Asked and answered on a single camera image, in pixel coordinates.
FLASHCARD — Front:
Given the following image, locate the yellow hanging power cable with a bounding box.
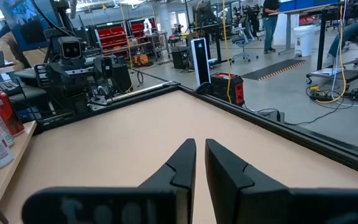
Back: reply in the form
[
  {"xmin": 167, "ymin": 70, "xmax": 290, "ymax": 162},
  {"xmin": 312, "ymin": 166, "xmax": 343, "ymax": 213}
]
[{"xmin": 221, "ymin": 0, "xmax": 233, "ymax": 104}]

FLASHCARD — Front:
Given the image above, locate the red Coca-Cola can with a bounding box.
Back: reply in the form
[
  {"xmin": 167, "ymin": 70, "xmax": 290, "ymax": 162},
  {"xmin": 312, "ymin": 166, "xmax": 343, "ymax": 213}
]
[{"xmin": 0, "ymin": 89, "xmax": 25, "ymax": 137}]

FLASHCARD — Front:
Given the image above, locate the yellow floor cable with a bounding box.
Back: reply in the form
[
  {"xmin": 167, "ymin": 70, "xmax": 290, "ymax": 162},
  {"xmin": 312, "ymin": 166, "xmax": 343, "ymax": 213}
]
[{"xmin": 315, "ymin": 4, "xmax": 347, "ymax": 104}]

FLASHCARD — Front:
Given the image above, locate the black floor cable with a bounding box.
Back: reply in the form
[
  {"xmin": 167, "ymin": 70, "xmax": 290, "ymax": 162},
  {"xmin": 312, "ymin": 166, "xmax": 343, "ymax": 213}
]
[{"xmin": 244, "ymin": 104, "xmax": 354, "ymax": 125}]

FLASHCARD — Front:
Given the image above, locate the orange tool bag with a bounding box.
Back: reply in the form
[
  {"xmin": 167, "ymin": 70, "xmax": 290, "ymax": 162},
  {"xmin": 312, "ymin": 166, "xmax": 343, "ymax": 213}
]
[{"xmin": 134, "ymin": 53, "xmax": 150, "ymax": 67}]

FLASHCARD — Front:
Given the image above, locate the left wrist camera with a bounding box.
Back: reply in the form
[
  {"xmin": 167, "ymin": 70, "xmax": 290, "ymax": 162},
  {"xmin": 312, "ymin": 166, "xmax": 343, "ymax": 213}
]
[{"xmin": 57, "ymin": 36, "xmax": 86, "ymax": 60}]

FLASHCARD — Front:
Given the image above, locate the hazard striped floor mat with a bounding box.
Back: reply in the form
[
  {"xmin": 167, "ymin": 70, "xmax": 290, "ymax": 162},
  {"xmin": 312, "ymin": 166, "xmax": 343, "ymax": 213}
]
[{"xmin": 241, "ymin": 58, "xmax": 309, "ymax": 82}]

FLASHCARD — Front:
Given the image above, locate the black red power station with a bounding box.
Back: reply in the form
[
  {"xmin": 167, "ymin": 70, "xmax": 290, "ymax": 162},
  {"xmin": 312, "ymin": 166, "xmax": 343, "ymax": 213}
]
[{"xmin": 209, "ymin": 72, "xmax": 246, "ymax": 106}]

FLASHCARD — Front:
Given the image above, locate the person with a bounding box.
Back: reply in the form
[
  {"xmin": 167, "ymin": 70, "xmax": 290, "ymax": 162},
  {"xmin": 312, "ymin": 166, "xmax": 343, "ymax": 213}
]
[
  {"xmin": 0, "ymin": 24, "xmax": 48, "ymax": 71},
  {"xmin": 262, "ymin": 0, "xmax": 281, "ymax": 55},
  {"xmin": 328, "ymin": 18, "xmax": 358, "ymax": 60}
]

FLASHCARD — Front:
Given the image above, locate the black power strip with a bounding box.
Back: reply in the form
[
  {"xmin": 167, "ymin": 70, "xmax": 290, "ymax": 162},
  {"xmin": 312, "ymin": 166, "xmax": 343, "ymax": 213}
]
[{"xmin": 309, "ymin": 90, "xmax": 334, "ymax": 101}]

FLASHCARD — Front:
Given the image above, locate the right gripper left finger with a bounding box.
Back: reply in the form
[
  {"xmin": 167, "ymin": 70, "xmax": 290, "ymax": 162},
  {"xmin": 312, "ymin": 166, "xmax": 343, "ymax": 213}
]
[{"xmin": 22, "ymin": 139, "xmax": 197, "ymax": 224}]

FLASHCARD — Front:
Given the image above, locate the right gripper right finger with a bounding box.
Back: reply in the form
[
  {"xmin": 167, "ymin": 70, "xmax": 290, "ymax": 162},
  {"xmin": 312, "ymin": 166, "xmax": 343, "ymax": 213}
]
[{"xmin": 205, "ymin": 139, "xmax": 358, "ymax": 224}]

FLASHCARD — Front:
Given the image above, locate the black rolling desk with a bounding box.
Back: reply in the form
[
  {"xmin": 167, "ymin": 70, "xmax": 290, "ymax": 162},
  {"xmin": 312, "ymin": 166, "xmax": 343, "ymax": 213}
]
[{"xmin": 306, "ymin": 0, "xmax": 358, "ymax": 84}]

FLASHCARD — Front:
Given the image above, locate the light wooden shelf board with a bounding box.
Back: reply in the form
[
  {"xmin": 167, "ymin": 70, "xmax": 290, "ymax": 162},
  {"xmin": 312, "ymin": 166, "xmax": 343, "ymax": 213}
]
[{"xmin": 0, "ymin": 120, "xmax": 39, "ymax": 212}]

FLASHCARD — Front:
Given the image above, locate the black monitor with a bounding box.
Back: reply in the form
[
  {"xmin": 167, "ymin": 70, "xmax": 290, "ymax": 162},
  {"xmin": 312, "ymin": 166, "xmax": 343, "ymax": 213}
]
[{"xmin": 192, "ymin": 0, "xmax": 213, "ymax": 24}]

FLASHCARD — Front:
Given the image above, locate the black computer tower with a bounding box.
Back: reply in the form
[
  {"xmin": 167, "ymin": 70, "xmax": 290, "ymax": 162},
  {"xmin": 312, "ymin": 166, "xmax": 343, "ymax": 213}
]
[{"xmin": 170, "ymin": 46, "xmax": 192, "ymax": 70}]

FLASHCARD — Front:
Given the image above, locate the white trash bin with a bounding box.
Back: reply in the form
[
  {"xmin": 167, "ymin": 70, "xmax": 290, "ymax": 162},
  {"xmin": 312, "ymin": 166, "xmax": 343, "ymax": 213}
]
[{"xmin": 293, "ymin": 24, "xmax": 318, "ymax": 57}]

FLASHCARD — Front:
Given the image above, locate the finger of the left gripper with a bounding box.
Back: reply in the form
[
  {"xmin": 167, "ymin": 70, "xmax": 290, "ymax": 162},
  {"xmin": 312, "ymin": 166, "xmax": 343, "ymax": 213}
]
[
  {"xmin": 92, "ymin": 56, "xmax": 113, "ymax": 80},
  {"xmin": 34, "ymin": 63, "xmax": 62, "ymax": 91}
]

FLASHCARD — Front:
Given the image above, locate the grey office chair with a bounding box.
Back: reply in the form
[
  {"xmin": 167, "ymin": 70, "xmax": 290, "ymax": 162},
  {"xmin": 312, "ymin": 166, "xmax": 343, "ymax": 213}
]
[{"xmin": 231, "ymin": 17, "xmax": 260, "ymax": 63}]

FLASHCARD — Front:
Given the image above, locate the red parts bin rack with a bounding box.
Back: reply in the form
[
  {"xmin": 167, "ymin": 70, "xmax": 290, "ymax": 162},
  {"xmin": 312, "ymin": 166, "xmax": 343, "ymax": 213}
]
[
  {"xmin": 94, "ymin": 25, "xmax": 130, "ymax": 58},
  {"xmin": 128, "ymin": 18, "xmax": 158, "ymax": 41}
]

